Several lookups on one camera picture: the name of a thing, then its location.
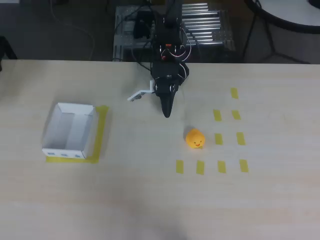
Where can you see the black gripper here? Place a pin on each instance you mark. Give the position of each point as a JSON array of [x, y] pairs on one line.
[[165, 92]]

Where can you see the yellow rubber duck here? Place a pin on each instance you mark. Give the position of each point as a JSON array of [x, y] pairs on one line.
[[194, 138]]

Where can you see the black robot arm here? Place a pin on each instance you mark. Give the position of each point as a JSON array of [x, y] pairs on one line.
[[170, 37]]

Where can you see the yellow tape box outline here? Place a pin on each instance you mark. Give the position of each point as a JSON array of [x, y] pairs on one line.
[[100, 132]]

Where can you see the white cardboard box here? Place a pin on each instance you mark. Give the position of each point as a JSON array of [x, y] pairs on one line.
[[67, 130]]

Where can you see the yellow tape strip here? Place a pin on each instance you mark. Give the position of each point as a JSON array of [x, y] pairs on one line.
[[241, 138], [218, 139], [243, 166], [200, 167], [236, 115], [234, 93], [221, 167], [180, 167], [217, 115]]

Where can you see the black device on rack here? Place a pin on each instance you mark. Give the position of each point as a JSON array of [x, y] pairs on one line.
[[141, 25]]

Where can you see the aluminium roller rack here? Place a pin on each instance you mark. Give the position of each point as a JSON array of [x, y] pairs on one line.
[[207, 27]]

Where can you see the black table stand legs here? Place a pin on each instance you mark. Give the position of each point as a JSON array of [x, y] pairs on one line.
[[272, 47]]

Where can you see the round white black-rimmed table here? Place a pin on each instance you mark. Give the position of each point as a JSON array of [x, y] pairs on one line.
[[287, 15]]

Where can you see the black object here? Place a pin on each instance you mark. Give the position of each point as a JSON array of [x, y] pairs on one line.
[[6, 50]]

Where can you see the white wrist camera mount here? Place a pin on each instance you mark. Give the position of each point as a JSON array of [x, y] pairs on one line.
[[140, 94]]

